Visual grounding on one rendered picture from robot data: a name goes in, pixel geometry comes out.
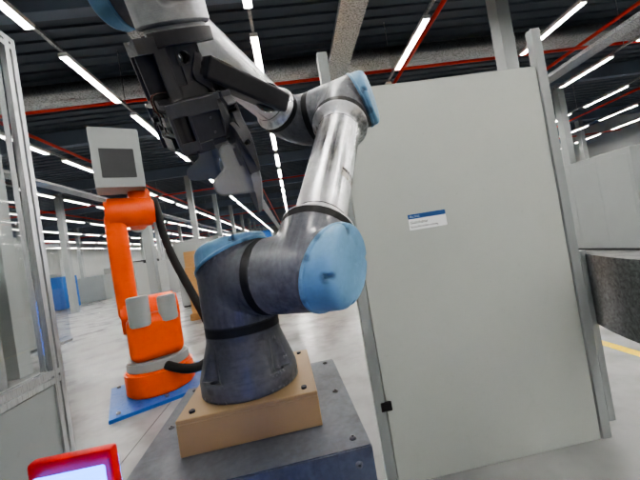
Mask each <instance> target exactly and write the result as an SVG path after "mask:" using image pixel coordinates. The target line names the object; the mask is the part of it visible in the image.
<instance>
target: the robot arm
mask: <svg viewBox="0 0 640 480"><path fill-rule="evenodd" d="M88 1H89V3H90V5H91V7H92V8H93V10H94V11H95V12H96V14H97V15H98V16H99V17H100V18H101V19H102V20H103V21H104V22H106V23H107V24H108V25H109V26H111V27H113V28H114V29H116V30H121V31H124V32H130V31H133V30H138V31H139V32H143V33H144V35H145V36H141V38H137V39H131V40H130V41H129V42H125V43H123V44H124V46H125V48H126V51H127V53H128V56H129V58H130V61H131V63H132V66H133V68H134V70H135V73H136V75H137V78H138V80H139V82H140V85H141V87H142V90H143V92H144V93H145V96H146V98H147V101H148V104H145V106H146V108H147V111H148V113H149V115H150V119H151V121H152V124H153V125H154V128H155V130H156V132H157V135H158V137H159V139H160V142H161V144H162V146H163V149H164V148H168V149H169V150H172V151H175V152H177V153H180V154H182V155H183V156H187V155H190V154H193V153H196V152H197V153H198V159H197V160H196V161H195V162H194V163H193V164H192V165H191V166H190V167H189V168H188V169H187V176H188V178H189V179H190V180H192V181H198V180H207V179H214V181H213V187H214V189H215V191H216V192H217V193H218V194H219V195H221V196H230V195H236V194H243V193H250V198H251V200H252V203H253V205H254V206H255V208H256V210H257V212H260V211H262V210H263V184H262V177H261V172H260V169H261V168H260V165H259V161H258V157H257V153H256V149H255V146H254V143H253V140H252V137H251V134H250V131H249V129H248V127H247V125H246V123H245V121H244V119H243V117H242V115H241V112H240V109H239V108H238V105H237V103H236V101H237V102H238V103H239V104H240V105H242V106H243V107H244V108H246V109H247V110H249V111H250V112H251V113H252V114H254V115H255V116H256V117H257V120H258V123H259V124H260V126H261V127H262V128H264V129H265V130H267V131H268V132H270V133H271V134H273V135H275V136H277V137H279V138H281V139H283V140H286V141H288V142H292V143H294V144H298V145H305V146H312V145H313V146H312V150H311V154H310V160H309V162H308V166H307V169H306V173H305V177H304V180H303V184H302V187H301V190H300V193H299V197H298V200H297V204H296V206H294V207H292V208H290V209H289V210H288V211H287V212H286V213H285V214H284V216H283V218H282V221H281V225H280V228H279V231H278V233H277V234H276V235H275V236H272V237H267V236H266V235H265V233H264V232H262V231H260V230H252V231H245V232H239V233H235V234H233V235H229V236H224V237H220V238H217V239H214V240H211V241H209V242H207V243H205V244H203V245H202V246H200V247H199V248H198V249H197V250H196V251H195V253H194V266H195V270H194V276H195V278H196V281H197V287H198V293H199V299H200V306H201V311H202V318H203V324H204V331H205V336H206V348H205V354H204V360H203V366H202V371H201V377H200V388H201V394H202V398H203V399H204V400H205V401H206V402H208V403H211V404H214V405H233V404H240V403H245V402H249V401H253V400H256V399H259V398H262V397H265V396H268V395H270V394H272V393H275V392H277V391H279V390H280V389H282V388H284V387H285V386H286V385H288V384H289V383H290V382H291V381H292V380H293V379H294V378H295V377H296V375H297V373H298V368H297V363H296V358H295V355H294V353H293V351H292V349H291V347H290V344H289V342H288V340H287V338H286V336H285V334H284V332H283V331H282V329H281V327H280V324H279V318H278V314H292V313H310V312H312V313H317V314H321V313H326V312H329V311H334V310H344V309H346V308H348V307H349V306H350V305H352V304H354V303H355V301H356V300H357V299H358V297H359V296H360V294H361V292H362V289H363V288H364V284H365V280H366V274H367V260H366V259H365V256H366V254H367V253H366V247H365V243H364V240H363V237H362V235H361V233H360V231H359V230H358V228H356V227H355V226H354V225H353V223H352V222H351V220H350V219H349V218H348V214H349V207H350V195H351V188H352V181H353V175H354V169H355V162H356V155H357V149H358V145H359V144H360V143H362V141H363V140H364V139H365V137H366V135H367V132H368V128H369V127H371V128H372V127H374V126H375V125H377V124H378V123H379V121H380V117H379V112H378V108H377V105H376V102H375V98H374V95H373V92H372V89H371V87H370V82H369V80H368V78H367V76H366V74H365V73H364V72H362V71H361V70H357V71H354V72H351V73H346V75H344V76H342V77H339V78H337V79H334V80H332V81H330V82H328V83H326V84H324V85H321V86H319V87H317V88H314V89H312V90H308V91H306V92H304V93H301V94H291V93H290V91H289V90H287V89H285V88H278V87H277V86H276V85H275V84H274V83H273V82H272V81H271V80H270V79H269V78H268V76H267V75H266V74H265V73H264V72H262V71H261V70H260V69H259V68H258V67H257V66H256V65H255V64H254V63H253V62H252V61H251V60H250V59H249V58H248V56H247V55H246V54H245V53H244V52H242V51H241V50H240V49H239V48H238V47H237V46H236V45H235V44H234V43H233V42H232V41H231V40H230V39H229V38H228V36H227V35H226V34H225V33H224V32H222V31H221V30H220V29H218V28H217V27H216V26H215V25H214V24H213V23H212V22H211V20H210V17H209V13H208V10H207V6H206V3H205V0H88ZM178 56H179V57H180V58H181V61H180V60H179V57H178ZM160 131H161V132H160ZM161 133H162V135H163V137H164V138H163V137H162V135H161ZM227 140H228V141H229V142H231V144H226V141H227Z"/></svg>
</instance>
